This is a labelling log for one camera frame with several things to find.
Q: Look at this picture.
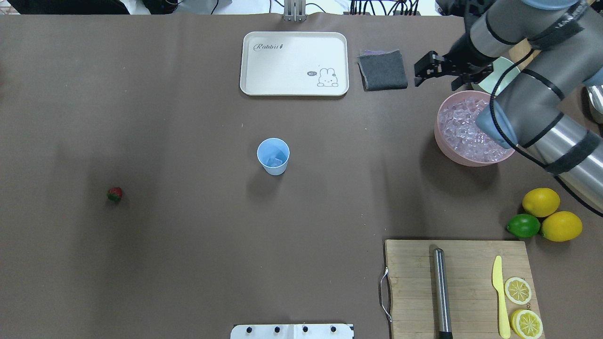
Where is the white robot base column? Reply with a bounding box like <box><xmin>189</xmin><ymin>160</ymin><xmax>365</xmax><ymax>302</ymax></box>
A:
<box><xmin>230</xmin><ymin>323</ymin><xmax>355</xmax><ymax>339</ymax></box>

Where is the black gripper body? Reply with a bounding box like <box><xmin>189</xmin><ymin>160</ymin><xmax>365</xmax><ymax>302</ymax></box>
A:
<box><xmin>443</xmin><ymin>33</ymin><xmax>495</xmax><ymax>91</ymax></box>

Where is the lemon half slice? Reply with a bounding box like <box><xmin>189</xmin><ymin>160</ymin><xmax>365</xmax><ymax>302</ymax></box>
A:
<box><xmin>504</xmin><ymin>276</ymin><xmax>532</xmax><ymax>305</ymax></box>
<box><xmin>511</xmin><ymin>309</ymin><xmax>544</xmax><ymax>339</ymax></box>

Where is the dark grey folded cloth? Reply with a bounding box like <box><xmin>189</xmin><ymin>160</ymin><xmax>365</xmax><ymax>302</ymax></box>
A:
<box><xmin>357</xmin><ymin>49</ymin><xmax>408</xmax><ymax>91</ymax></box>

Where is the beige rabbit tray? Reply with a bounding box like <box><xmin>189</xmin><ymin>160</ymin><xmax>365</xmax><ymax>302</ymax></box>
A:
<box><xmin>239</xmin><ymin>32</ymin><xmax>350</xmax><ymax>97</ymax></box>

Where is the yellow lemon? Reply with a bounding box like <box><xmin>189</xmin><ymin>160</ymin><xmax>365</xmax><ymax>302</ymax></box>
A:
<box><xmin>522</xmin><ymin>187</ymin><xmax>561</xmax><ymax>218</ymax></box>
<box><xmin>540</xmin><ymin>211</ymin><xmax>583</xmax><ymax>242</ymax></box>

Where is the metal ice scoop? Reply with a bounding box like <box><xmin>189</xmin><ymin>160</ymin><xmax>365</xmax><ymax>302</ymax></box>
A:
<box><xmin>585</xmin><ymin>85</ymin><xmax>603</xmax><ymax>125</ymax></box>

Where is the wooden cutting board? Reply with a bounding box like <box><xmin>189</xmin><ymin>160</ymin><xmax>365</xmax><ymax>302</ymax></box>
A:
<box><xmin>384</xmin><ymin>240</ymin><xmax>535</xmax><ymax>339</ymax></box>

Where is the pink bowl of ice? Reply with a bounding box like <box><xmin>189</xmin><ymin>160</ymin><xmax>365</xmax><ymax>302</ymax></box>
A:
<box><xmin>434</xmin><ymin>90</ymin><xmax>514</xmax><ymax>167</ymax></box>

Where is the steel cylindrical rod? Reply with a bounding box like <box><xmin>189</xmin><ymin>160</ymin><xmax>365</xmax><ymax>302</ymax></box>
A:
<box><xmin>433</xmin><ymin>247</ymin><xmax>454</xmax><ymax>339</ymax></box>

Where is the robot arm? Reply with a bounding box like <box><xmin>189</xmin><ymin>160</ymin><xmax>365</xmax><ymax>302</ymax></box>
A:
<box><xmin>414</xmin><ymin>0</ymin><xmax>603</xmax><ymax>215</ymax></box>

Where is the yellow plastic knife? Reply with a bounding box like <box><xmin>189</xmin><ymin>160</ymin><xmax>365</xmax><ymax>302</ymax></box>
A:
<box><xmin>491</xmin><ymin>255</ymin><xmax>511</xmax><ymax>339</ymax></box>

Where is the light blue plastic cup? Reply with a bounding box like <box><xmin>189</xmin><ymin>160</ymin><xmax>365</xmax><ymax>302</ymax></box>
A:
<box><xmin>256</xmin><ymin>137</ymin><xmax>291</xmax><ymax>176</ymax></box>

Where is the green lime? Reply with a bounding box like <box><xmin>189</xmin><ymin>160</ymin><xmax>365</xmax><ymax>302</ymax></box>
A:
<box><xmin>506</xmin><ymin>214</ymin><xmax>541</xmax><ymax>238</ymax></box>

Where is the red strawberry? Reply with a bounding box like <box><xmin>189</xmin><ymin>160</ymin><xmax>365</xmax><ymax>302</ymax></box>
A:
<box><xmin>107</xmin><ymin>187</ymin><xmax>123</xmax><ymax>203</ymax></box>

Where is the mint green bowl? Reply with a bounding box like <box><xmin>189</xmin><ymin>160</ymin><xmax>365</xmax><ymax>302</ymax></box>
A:
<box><xmin>471</xmin><ymin>56</ymin><xmax>522</xmax><ymax>95</ymax></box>

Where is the aluminium frame post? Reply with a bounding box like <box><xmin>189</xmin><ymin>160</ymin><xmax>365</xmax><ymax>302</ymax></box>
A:
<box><xmin>281</xmin><ymin>0</ymin><xmax>307</xmax><ymax>22</ymax></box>

